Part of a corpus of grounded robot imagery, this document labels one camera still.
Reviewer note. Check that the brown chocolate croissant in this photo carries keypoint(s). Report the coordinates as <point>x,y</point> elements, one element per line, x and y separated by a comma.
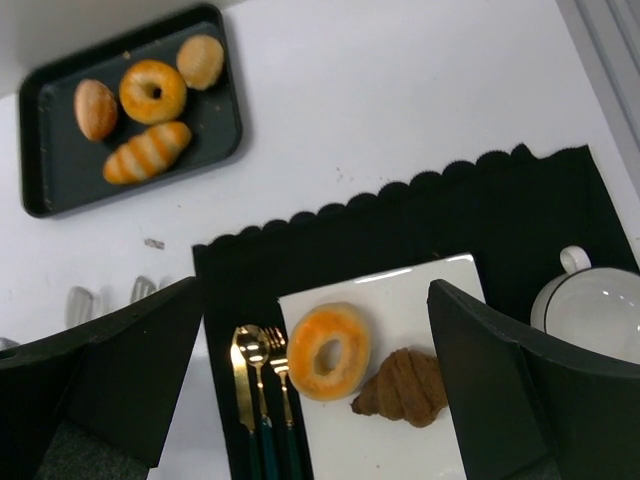
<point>408,386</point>

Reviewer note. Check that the gold knife green handle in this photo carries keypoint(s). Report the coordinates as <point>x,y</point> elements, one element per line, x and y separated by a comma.
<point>244,403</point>

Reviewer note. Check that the white cup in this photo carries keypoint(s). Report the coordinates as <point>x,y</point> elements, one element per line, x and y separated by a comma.
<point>595,308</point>

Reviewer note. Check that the black placemat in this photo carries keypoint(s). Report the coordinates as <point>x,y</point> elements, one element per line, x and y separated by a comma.
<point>512,211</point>

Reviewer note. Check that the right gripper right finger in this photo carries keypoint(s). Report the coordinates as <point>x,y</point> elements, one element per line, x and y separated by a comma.
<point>526,405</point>

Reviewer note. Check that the small metal screw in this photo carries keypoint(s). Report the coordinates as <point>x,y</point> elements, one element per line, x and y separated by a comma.
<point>153,243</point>

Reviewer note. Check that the small oval orange bread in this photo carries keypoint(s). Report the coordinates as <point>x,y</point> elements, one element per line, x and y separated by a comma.
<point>95,109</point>

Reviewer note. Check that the gold spoon green handle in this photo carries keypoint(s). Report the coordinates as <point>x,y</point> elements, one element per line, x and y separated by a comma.
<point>255,349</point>

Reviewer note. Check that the white square plate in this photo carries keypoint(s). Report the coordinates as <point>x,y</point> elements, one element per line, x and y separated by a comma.
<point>344,445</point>

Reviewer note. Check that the metal tongs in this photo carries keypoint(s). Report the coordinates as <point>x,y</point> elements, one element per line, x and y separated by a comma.
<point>83,305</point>

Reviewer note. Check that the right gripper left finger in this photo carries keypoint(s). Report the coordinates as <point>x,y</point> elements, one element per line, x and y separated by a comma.
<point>97,401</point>

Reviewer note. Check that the glazed bagel front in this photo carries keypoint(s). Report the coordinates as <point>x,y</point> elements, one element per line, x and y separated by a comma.
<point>333,322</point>

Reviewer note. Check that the aluminium rail right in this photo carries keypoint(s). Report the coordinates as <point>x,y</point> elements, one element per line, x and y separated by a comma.
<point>606,37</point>

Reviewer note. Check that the black baking tray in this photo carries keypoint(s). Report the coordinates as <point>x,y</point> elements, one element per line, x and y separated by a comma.
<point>62,170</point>

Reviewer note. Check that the round pale bun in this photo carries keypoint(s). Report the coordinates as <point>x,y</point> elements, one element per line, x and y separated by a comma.
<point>200,61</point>

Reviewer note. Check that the glazed bagel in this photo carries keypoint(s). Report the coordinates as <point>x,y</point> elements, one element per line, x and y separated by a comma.
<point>152,92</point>
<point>333,322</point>

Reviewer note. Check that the glazed bagel back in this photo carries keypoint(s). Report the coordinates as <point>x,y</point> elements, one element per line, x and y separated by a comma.
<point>152,92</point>

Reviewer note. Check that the striped twisted bread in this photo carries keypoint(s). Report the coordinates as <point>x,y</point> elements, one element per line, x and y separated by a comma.
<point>148,154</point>

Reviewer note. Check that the gold fork green handle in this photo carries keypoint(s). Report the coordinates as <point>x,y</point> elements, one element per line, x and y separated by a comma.
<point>279,363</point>

